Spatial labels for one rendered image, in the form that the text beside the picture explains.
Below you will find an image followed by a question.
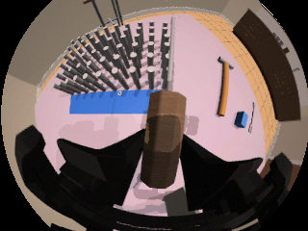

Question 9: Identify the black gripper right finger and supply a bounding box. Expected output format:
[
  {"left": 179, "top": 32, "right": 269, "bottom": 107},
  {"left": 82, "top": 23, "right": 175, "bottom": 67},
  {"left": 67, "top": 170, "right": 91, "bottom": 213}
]
[{"left": 180, "top": 135, "right": 265, "bottom": 212}]

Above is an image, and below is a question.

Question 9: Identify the blue flat strip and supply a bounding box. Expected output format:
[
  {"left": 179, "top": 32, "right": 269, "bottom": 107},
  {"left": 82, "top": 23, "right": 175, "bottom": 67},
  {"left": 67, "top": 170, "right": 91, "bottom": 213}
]
[{"left": 69, "top": 90, "right": 159, "bottom": 115}]

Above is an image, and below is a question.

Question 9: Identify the blue cube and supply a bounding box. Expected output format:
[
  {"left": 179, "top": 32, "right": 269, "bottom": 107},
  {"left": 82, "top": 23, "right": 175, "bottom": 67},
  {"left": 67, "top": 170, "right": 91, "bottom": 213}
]
[{"left": 235, "top": 112, "right": 249, "bottom": 128}]

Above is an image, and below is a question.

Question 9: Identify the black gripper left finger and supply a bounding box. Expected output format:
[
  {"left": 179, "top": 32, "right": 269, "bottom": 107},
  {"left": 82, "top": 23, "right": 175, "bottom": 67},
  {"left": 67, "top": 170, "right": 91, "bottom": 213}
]
[{"left": 57, "top": 128, "right": 145, "bottom": 207}]

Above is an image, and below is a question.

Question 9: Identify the hammer with orange handle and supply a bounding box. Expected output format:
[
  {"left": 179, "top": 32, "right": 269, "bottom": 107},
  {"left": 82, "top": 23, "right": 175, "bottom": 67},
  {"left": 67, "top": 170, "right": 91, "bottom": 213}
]
[{"left": 217, "top": 57, "right": 234, "bottom": 116}]

